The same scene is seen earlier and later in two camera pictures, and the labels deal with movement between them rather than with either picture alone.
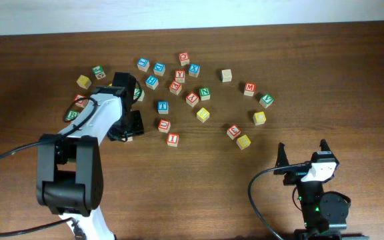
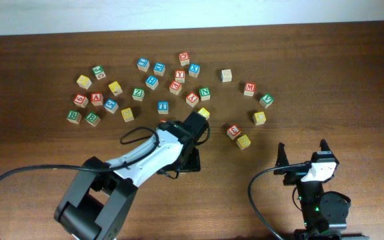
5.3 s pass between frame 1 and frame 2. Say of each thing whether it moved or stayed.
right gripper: stayed
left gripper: moved
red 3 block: stayed
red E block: stayed
